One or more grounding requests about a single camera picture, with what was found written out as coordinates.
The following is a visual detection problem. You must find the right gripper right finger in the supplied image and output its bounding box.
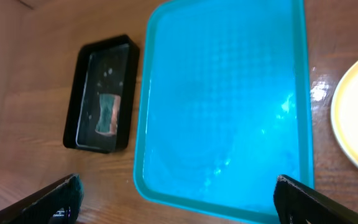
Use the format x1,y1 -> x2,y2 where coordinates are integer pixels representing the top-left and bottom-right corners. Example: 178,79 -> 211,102
273,175 -> 358,224

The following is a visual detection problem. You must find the teal plastic tray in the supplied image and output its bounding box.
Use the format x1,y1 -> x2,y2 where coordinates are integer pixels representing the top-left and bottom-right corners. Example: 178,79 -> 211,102
134,0 -> 314,223

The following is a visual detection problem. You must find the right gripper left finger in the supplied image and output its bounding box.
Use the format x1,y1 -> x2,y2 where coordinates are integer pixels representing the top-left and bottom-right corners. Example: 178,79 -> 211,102
0,174 -> 84,224

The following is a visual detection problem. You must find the brown cleaning sponge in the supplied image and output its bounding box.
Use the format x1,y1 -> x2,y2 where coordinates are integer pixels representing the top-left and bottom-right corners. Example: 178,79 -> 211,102
95,93 -> 121,136

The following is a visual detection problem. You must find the black wash tray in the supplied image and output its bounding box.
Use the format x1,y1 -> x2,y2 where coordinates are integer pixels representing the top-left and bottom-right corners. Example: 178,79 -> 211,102
63,34 -> 140,154

